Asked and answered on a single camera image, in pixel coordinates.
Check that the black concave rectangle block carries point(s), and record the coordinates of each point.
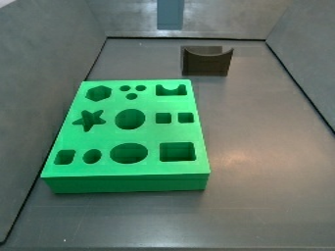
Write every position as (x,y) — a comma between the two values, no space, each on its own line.
(205,60)

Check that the green shape sorter board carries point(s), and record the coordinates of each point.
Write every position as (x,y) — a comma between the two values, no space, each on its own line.
(131,138)

